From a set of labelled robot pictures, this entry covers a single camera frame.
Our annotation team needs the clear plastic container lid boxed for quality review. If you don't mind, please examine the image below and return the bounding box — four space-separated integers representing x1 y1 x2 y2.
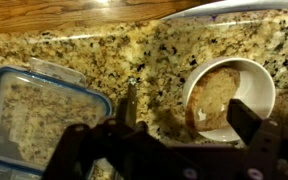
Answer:
0 58 112 180

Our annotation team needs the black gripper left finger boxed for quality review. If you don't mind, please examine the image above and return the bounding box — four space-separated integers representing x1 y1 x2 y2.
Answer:
117 83 137 127

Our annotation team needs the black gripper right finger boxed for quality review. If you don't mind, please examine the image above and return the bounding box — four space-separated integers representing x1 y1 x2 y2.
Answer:
226 99 262 144

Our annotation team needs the white ceramic bowl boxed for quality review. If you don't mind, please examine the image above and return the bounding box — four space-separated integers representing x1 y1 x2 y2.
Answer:
183 57 276 142

